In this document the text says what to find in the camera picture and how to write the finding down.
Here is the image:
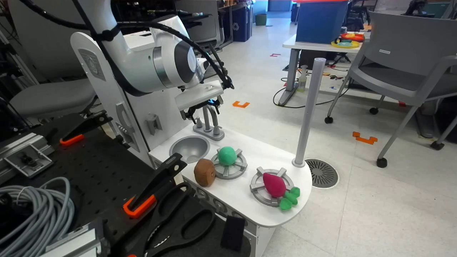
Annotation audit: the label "grey toy burner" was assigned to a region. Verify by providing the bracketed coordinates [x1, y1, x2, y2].
[250, 167, 295, 208]
[210, 147, 248, 180]

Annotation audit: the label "clear spray bottle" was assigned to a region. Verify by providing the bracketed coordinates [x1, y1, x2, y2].
[297, 65, 308, 92]

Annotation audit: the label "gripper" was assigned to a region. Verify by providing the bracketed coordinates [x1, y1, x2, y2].
[180, 98, 222, 125]

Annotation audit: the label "grey toy tap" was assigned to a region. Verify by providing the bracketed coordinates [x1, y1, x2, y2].
[193, 105, 226, 142]

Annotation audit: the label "blue bin with red lid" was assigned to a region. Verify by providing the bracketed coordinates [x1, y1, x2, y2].
[292, 0, 350, 44]

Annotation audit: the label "grey toy sink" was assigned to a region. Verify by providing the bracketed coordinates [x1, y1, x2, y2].
[169, 135, 211, 164]

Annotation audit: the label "grey office chair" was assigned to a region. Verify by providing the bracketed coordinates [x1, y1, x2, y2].
[6, 0, 97, 119]

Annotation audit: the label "coil of grey cable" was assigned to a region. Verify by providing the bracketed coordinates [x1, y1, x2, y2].
[0, 176, 76, 257]

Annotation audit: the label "yellow toy plate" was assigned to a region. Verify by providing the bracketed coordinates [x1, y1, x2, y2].
[331, 39, 361, 49]

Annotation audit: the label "aluminium bracket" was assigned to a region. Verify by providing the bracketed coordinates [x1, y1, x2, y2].
[0, 132, 55, 183]

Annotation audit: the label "pink toy radish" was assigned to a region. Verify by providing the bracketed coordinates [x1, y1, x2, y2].
[262, 172, 301, 211]

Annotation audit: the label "orange toy plate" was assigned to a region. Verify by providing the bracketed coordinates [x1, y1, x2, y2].
[340, 32, 366, 43]

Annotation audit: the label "white toy kitchen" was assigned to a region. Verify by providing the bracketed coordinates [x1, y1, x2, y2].
[70, 32, 326, 257]

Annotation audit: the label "green toy ball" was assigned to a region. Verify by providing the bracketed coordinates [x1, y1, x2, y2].
[217, 146, 238, 167]

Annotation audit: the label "round floor vent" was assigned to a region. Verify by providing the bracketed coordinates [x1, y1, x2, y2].
[305, 158, 340, 189]

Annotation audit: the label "black cable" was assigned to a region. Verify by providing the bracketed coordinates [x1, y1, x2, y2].
[273, 85, 352, 109]

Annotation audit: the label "black clamp with orange tip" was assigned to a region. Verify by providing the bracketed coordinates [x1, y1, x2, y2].
[59, 110, 113, 147]
[123, 153, 188, 219]

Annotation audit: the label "black scissors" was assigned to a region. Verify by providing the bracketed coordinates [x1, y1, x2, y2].
[125, 182, 217, 257]

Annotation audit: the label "black foam block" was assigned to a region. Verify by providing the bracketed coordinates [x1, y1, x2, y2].
[220, 215, 246, 252]

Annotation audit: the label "grey chair on castors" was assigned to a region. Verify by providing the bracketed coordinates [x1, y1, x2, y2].
[324, 11, 457, 169]

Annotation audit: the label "white table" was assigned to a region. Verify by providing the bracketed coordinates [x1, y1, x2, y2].
[278, 33, 372, 107]

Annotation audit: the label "blue recycling bin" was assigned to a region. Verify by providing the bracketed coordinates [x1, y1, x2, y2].
[231, 5, 253, 43]

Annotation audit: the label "brown toy kiwi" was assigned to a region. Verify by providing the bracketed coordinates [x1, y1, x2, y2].
[194, 158, 217, 187]

